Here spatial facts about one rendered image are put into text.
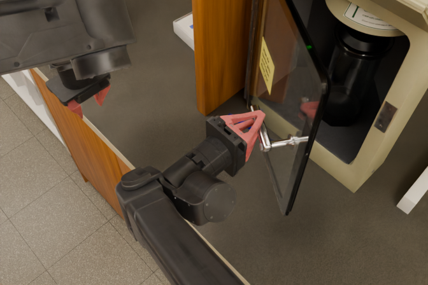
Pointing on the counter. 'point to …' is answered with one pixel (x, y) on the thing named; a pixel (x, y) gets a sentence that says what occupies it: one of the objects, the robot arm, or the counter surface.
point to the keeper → (385, 117)
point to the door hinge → (251, 25)
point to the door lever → (265, 144)
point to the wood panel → (220, 30)
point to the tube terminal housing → (325, 161)
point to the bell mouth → (358, 16)
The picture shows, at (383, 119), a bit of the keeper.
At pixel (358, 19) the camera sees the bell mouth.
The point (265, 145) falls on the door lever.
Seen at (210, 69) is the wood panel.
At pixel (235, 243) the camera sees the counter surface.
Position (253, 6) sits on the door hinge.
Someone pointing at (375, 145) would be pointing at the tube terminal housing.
